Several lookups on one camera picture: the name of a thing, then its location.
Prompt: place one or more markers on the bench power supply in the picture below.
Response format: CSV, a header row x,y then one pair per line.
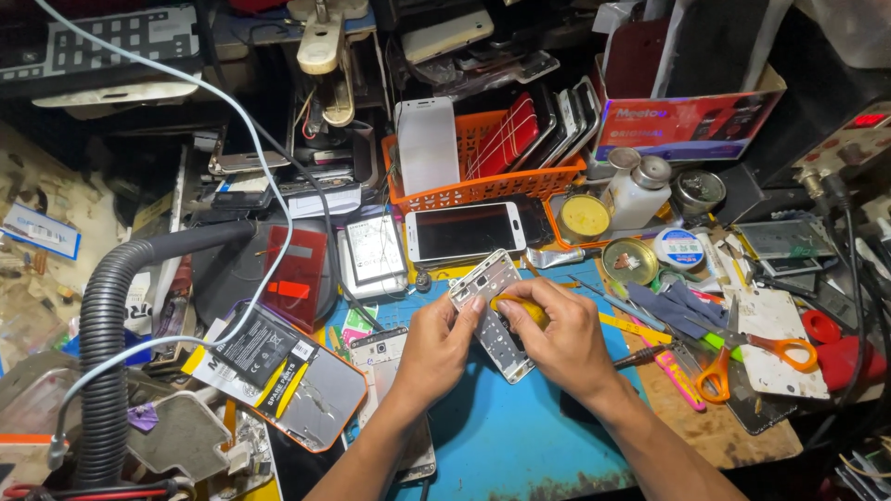
x,y
846,143

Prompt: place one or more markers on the black round stand base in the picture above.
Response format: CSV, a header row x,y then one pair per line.
x,y
230,278

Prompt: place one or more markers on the silver phone frame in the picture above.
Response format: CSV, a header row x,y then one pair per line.
x,y
480,278

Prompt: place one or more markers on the blue cutting mat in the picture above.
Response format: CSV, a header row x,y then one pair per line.
x,y
515,438

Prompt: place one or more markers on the blue white packet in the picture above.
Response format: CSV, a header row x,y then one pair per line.
x,y
38,232

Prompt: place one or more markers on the white phone battery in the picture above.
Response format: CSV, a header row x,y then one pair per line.
x,y
374,247

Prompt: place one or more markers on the person's right hand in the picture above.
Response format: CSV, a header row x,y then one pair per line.
x,y
571,341

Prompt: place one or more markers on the metal tweezers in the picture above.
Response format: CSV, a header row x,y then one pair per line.
x,y
616,303

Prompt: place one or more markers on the red phone cover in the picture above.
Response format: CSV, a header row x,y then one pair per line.
x,y
502,139

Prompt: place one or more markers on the red glass phone panel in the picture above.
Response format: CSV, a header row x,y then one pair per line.
x,y
296,268

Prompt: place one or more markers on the red plastic caps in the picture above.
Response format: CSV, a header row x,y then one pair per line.
x,y
846,358

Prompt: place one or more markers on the small white bottle metal cap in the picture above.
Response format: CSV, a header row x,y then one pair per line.
x,y
621,167

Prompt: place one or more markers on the orange plastic basket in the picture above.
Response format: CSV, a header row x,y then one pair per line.
x,y
487,186

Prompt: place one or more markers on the white phone back cover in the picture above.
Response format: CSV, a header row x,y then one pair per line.
x,y
379,362

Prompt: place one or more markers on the white phone with blank back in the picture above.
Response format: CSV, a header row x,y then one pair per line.
x,y
426,146

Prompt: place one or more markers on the white smartphone with black screen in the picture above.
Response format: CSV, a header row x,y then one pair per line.
x,y
465,231

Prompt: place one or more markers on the large white bottle metal cap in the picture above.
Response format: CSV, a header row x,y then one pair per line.
x,y
644,198

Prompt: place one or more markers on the silver framed phone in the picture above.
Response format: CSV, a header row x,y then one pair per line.
x,y
247,161

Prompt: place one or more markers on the grey metal plate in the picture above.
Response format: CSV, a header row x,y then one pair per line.
x,y
181,435

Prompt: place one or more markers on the pink plastic tool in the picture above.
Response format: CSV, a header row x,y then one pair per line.
x,y
675,379

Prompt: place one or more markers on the yellow ruler strip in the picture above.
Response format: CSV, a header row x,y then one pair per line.
x,y
630,327

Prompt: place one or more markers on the grey blue cloth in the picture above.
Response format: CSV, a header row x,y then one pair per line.
x,y
675,306

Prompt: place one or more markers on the squeezed metal tube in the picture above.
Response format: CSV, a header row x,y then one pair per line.
x,y
567,257

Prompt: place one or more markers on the black phone with thin edge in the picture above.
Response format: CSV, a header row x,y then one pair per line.
x,y
544,132

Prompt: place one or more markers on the person's left hand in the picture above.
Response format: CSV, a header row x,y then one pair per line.
x,y
431,351

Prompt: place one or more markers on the yellow paste tin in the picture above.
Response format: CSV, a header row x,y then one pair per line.
x,y
583,218

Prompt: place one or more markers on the orange rimmed cracked phone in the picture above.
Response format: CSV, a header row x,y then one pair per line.
x,y
324,403

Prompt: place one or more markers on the black phone battery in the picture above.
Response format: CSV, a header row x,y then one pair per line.
x,y
254,348

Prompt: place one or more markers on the red cardboard box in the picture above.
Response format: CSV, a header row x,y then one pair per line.
x,y
686,125

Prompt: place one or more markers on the yellow white parts packet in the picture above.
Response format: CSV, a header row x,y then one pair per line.
x,y
278,393

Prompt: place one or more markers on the grey phone display panel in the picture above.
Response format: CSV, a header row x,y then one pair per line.
x,y
783,240

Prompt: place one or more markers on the black and white keypad panel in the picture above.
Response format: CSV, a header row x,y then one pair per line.
x,y
104,45

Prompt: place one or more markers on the white worn phone plate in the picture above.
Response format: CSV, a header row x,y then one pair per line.
x,y
772,316

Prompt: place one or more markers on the silver edged phone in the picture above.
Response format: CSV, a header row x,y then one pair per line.
x,y
581,118

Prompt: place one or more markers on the shelf pile of phones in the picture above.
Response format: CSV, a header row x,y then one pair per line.
x,y
452,42

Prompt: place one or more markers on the open brass tin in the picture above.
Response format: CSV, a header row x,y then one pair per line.
x,y
628,261

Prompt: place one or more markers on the black phone screen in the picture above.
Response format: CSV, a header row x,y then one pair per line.
x,y
299,470

